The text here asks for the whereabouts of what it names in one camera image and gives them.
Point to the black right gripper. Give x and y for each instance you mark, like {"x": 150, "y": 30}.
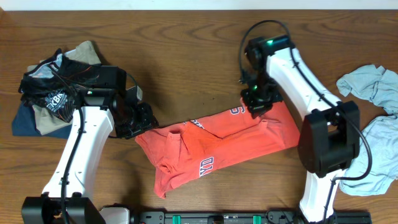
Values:
{"x": 261, "y": 101}

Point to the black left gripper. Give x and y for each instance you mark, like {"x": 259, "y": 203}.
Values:
{"x": 144, "y": 119}

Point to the red orange polo shirt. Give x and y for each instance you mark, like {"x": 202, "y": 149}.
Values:
{"x": 187, "y": 151}

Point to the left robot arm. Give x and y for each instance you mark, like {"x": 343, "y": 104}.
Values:
{"x": 97, "y": 100}

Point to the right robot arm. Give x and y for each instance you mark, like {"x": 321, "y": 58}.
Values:
{"x": 328, "y": 140}

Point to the beige folded shirt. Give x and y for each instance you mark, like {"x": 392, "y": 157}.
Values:
{"x": 84, "y": 53}

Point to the black patterned jersey shirt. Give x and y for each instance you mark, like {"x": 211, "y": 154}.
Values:
{"x": 54, "y": 83}

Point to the navy blue folded shirt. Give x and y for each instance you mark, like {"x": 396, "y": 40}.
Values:
{"x": 24, "y": 124}

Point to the light grey blue shirt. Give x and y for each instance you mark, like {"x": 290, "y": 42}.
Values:
{"x": 378, "y": 86}

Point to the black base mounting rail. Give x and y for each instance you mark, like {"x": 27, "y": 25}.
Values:
{"x": 214, "y": 218}

